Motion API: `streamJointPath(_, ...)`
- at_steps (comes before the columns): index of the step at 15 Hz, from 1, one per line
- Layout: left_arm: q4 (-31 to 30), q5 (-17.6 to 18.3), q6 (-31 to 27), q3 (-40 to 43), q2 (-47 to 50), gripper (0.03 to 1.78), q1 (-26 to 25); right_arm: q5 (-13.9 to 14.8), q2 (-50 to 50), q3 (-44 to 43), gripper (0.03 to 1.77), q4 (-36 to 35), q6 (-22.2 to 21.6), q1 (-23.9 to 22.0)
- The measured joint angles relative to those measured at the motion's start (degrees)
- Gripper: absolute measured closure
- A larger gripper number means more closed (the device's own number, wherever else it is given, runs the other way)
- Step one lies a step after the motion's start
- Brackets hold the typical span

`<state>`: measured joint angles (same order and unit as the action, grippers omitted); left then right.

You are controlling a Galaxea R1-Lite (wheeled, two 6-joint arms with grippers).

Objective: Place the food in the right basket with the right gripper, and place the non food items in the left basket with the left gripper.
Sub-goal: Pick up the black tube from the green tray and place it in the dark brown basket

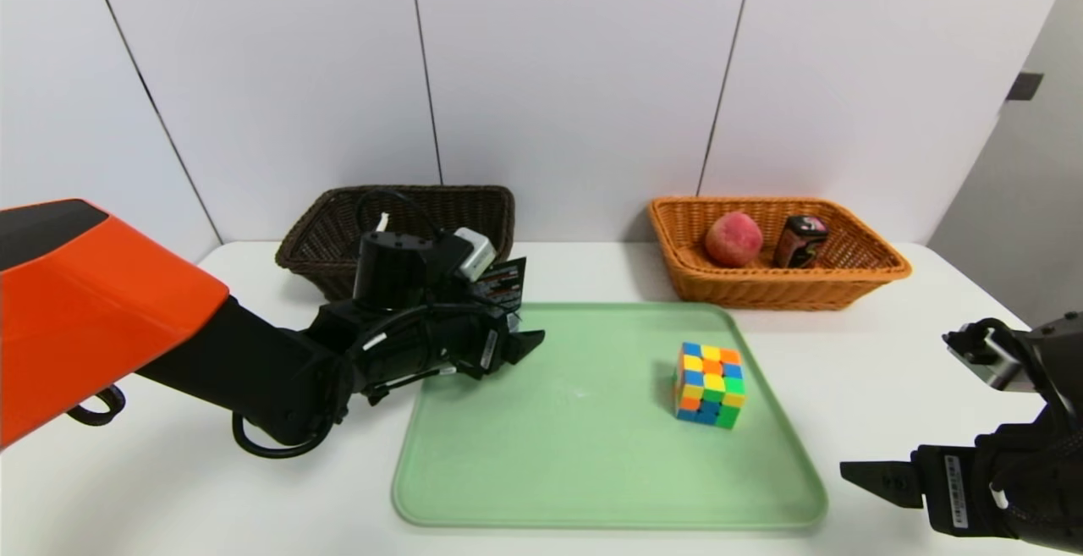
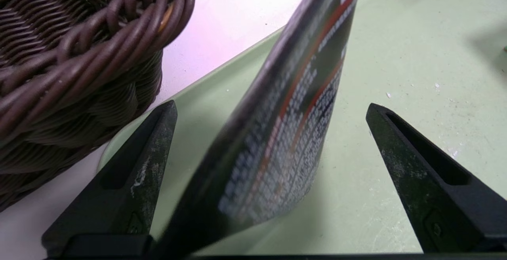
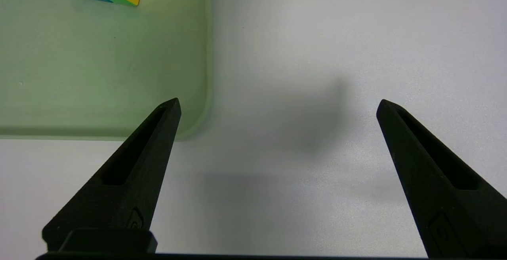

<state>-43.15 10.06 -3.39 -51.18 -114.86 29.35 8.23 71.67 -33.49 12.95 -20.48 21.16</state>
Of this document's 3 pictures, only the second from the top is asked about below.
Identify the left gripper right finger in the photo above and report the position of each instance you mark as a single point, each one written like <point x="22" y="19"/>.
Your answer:
<point x="435" y="196"/>

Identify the dark brown wicker basket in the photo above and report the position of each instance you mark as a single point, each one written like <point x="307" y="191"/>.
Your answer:
<point x="79" y="74"/>

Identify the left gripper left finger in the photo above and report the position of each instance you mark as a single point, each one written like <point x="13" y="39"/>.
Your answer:
<point x="119" y="196"/>

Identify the black printed cosmetic tube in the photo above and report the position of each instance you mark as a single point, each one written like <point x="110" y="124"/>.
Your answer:
<point x="277" y="133"/>

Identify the light green plastic tray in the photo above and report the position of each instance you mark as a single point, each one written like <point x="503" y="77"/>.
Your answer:
<point x="416" y="54"/>

